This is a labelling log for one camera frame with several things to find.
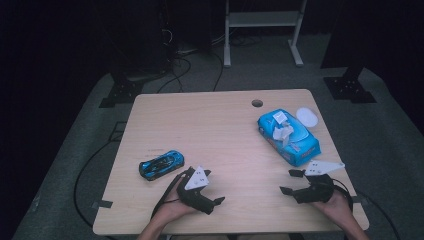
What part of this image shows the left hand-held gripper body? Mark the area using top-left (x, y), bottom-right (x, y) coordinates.
top-left (175, 165), bottom-right (216, 216)

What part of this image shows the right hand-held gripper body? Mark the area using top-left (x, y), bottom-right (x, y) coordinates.
top-left (292, 159), bottom-right (346, 205)

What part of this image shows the blue wet wipes pack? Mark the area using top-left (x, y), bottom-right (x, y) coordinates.
top-left (256, 108), bottom-right (322, 168)

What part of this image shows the white wet wipe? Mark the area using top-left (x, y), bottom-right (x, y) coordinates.
top-left (272, 121), bottom-right (295, 148)

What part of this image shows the blue toy car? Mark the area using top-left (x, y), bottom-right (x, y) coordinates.
top-left (138, 149), bottom-right (185, 182)

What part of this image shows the person's right hand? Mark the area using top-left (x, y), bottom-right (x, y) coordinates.
top-left (312, 189), bottom-right (355, 229)

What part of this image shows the person's left hand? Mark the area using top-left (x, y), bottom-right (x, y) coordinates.
top-left (154, 186), bottom-right (201, 223)

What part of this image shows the white round plastic lid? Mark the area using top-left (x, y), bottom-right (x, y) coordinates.
top-left (295, 106), bottom-right (320, 129)

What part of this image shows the black stand base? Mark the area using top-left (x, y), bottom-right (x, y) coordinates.
top-left (322, 65), bottom-right (378, 105)
top-left (98, 80), bottom-right (145, 109)

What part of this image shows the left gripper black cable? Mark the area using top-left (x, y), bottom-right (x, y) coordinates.
top-left (150, 170), bottom-right (190, 219)

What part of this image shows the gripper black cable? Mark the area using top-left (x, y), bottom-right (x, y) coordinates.
top-left (150, 170), bottom-right (190, 219)
top-left (331, 178), bottom-right (354, 212)

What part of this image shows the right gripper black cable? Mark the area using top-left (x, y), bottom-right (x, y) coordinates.
top-left (331, 178), bottom-right (354, 212)

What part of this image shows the black floor cable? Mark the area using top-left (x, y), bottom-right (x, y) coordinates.
top-left (212, 50), bottom-right (225, 92)
top-left (355, 190), bottom-right (401, 240)
top-left (156, 56), bottom-right (193, 94)
top-left (73, 139), bottom-right (118, 231)

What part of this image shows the white metal stand frame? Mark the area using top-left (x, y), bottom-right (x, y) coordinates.
top-left (223, 0), bottom-right (308, 69)

